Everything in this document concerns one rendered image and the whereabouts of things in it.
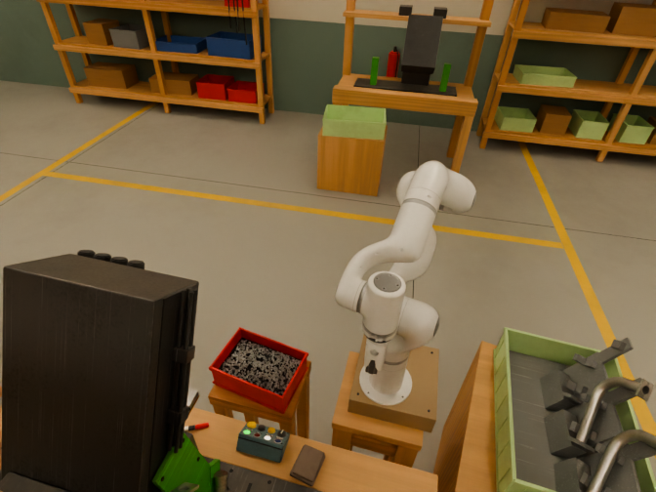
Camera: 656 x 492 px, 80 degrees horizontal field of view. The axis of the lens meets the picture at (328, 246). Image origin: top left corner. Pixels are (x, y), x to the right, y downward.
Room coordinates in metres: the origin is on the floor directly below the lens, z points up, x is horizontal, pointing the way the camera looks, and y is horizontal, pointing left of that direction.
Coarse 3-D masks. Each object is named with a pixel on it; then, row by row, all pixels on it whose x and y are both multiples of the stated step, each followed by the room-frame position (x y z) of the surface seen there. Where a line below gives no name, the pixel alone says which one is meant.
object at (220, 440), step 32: (192, 416) 0.67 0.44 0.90; (224, 416) 0.68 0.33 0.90; (224, 448) 0.57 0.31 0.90; (288, 448) 0.58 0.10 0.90; (320, 448) 0.59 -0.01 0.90; (288, 480) 0.49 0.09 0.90; (320, 480) 0.49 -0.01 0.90; (352, 480) 0.49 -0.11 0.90; (384, 480) 0.50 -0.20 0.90; (416, 480) 0.50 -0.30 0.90
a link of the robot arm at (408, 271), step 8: (408, 176) 1.05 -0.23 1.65; (400, 184) 1.04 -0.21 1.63; (408, 184) 1.03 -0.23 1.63; (400, 192) 1.02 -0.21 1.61; (400, 200) 1.01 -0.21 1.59; (432, 232) 0.94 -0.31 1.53; (432, 240) 0.92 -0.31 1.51; (424, 248) 0.90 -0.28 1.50; (432, 248) 0.91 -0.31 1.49; (424, 256) 0.89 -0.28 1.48; (400, 264) 0.89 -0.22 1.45; (408, 264) 0.88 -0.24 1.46; (416, 264) 0.87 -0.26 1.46; (424, 264) 0.88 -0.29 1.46; (400, 272) 0.87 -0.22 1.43; (408, 272) 0.86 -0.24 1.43; (416, 272) 0.87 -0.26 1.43; (424, 272) 0.88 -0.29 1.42; (408, 280) 0.87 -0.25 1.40
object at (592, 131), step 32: (512, 32) 5.01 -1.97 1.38; (544, 32) 4.93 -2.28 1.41; (576, 32) 4.88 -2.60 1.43; (608, 32) 4.95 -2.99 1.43; (640, 32) 4.84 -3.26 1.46; (576, 96) 4.79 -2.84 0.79; (608, 96) 4.73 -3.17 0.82; (640, 96) 4.72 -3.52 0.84; (480, 128) 5.40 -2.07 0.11; (512, 128) 4.97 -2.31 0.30; (544, 128) 4.94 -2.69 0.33; (576, 128) 4.94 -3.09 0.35; (608, 128) 5.11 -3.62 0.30; (640, 128) 4.73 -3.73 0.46
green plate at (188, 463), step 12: (192, 444) 0.44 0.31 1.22; (168, 456) 0.39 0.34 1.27; (180, 456) 0.40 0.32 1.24; (192, 456) 0.42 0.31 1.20; (168, 468) 0.37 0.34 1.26; (180, 468) 0.38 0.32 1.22; (192, 468) 0.40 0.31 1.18; (204, 468) 0.42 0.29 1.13; (156, 480) 0.34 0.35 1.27; (168, 480) 0.35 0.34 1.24; (180, 480) 0.37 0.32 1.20; (192, 480) 0.38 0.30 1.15; (204, 480) 0.40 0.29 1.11
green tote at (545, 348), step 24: (504, 336) 1.04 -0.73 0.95; (528, 336) 1.05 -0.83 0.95; (504, 360) 0.94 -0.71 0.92; (552, 360) 1.01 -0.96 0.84; (504, 384) 0.84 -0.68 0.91; (504, 408) 0.75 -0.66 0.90; (624, 408) 0.76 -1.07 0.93; (504, 432) 0.67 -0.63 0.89; (504, 456) 0.60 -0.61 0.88; (504, 480) 0.52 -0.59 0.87; (648, 480) 0.51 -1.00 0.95
